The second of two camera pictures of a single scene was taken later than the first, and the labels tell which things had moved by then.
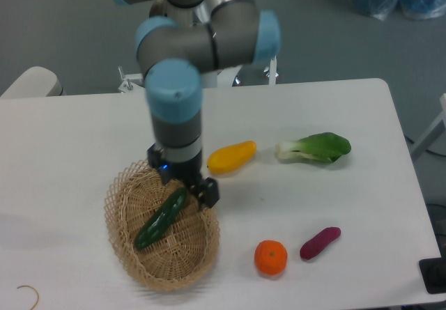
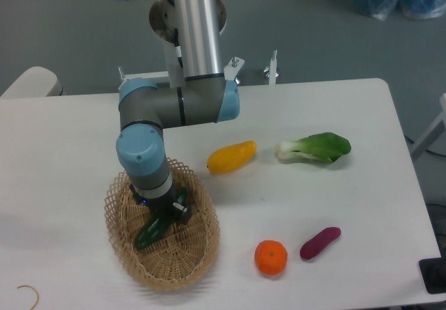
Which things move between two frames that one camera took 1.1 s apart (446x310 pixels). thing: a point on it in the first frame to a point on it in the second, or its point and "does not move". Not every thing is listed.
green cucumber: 161,218 does not move
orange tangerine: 271,257 does not move
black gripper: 189,173 to 161,205
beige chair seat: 37,81 does not move
